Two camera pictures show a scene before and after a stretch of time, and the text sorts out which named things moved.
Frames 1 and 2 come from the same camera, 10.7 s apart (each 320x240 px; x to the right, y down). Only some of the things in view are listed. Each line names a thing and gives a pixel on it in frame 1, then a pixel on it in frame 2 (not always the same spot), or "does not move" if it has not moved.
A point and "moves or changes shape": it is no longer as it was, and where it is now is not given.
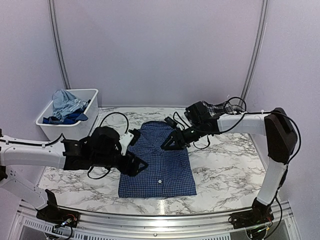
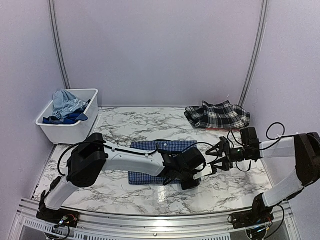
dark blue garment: (68, 119) does not move
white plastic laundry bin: (79, 129) does not move
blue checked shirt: (168, 173) moves or changes shape
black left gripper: (133, 170) -> (187, 186)
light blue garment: (64, 104) does not move
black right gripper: (180, 142) -> (223, 148)
